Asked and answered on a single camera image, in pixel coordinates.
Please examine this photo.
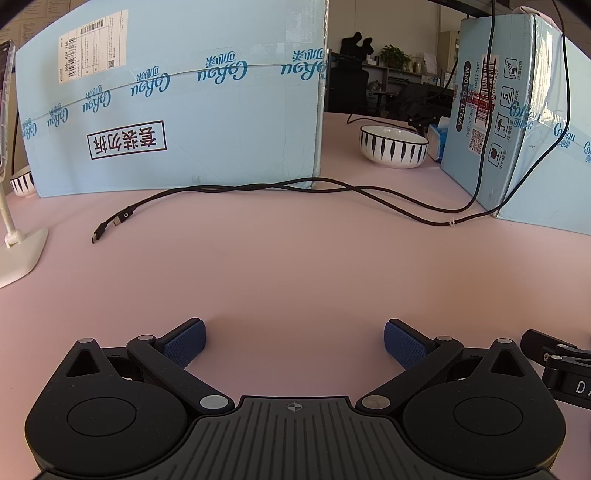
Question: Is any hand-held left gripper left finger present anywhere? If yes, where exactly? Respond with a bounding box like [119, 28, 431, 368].
[60, 318, 235, 414]

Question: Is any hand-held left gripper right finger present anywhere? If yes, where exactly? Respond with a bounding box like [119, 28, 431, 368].
[356, 318, 532, 413]

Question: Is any white phone stand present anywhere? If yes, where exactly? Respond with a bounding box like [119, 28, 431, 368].
[0, 178, 49, 289]

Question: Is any light blue cardboard box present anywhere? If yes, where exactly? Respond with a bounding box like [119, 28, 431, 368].
[441, 11, 591, 232]

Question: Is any large striped white bowl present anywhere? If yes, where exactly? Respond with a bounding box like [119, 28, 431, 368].
[359, 124, 430, 170]

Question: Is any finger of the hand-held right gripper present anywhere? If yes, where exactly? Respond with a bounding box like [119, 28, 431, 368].
[521, 329, 591, 370]

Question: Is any blue tissue pack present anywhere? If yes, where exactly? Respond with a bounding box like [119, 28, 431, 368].
[427, 116, 451, 161]

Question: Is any grey office desk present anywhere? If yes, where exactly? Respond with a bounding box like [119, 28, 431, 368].
[369, 64, 441, 88]

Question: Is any black office chair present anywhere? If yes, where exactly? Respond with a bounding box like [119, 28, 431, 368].
[385, 83, 455, 123]
[325, 31, 376, 114]

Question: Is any green potted plant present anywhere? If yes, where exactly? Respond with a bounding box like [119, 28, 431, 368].
[381, 45, 411, 71]

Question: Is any dark grey beam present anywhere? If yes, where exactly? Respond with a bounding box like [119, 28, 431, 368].
[429, 0, 492, 18]

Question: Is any white office cabinet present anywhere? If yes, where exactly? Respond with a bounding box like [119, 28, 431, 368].
[438, 30, 462, 75]

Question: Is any small striped white bowl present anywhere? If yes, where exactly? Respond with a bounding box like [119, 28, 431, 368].
[9, 166, 37, 198]

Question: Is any blue box with red-framed print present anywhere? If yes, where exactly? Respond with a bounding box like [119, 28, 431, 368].
[15, 0, 329, 198]

